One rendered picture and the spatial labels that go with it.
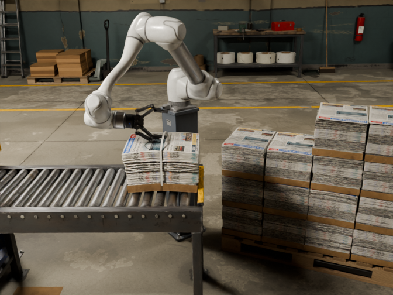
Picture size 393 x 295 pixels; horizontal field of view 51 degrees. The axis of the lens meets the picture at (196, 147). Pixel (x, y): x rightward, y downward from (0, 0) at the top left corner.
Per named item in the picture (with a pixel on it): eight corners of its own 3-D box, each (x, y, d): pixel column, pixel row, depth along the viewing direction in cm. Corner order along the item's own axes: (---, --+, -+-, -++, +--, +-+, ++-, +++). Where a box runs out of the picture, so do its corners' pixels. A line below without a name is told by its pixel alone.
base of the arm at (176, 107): (157, 107, 287) (156, 99, 285) (183, 102, 298) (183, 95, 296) (170, 113, 273) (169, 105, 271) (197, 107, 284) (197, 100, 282)
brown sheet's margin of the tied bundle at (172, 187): (198, 169, 237) (198, 162, 235) (197, 192, 211) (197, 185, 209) (171, 167, 237) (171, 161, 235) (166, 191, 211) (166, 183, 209)
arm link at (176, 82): (175, 95, 295) (173, 65, 287) (197, 98, 287) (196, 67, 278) (163, 100, 282) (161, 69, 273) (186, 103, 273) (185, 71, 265)
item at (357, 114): (320, 103, 269) (321, 101, 268) (367, 106, 259) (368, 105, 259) (315, 119, 237) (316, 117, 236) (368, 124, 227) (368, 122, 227)
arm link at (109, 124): (114, 133, 215) (110, 124, 203) (85, 130, 215) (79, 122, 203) (117, 113, 218) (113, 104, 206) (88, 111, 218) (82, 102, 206)
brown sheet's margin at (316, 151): (317, 134, 279) (317, 127, 277) (362, 138, 269) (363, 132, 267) (311, 154, 246) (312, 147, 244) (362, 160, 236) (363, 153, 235)
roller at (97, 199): (116, 174, 244) (115, 167, 243) (97, 216, 201) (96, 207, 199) (107, 174, 245) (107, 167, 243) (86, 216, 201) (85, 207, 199)
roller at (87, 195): (105, 174, 245) (104, 167, 243) (83, 216, 201) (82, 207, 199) (97, 174, 245) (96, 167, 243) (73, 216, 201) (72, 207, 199)
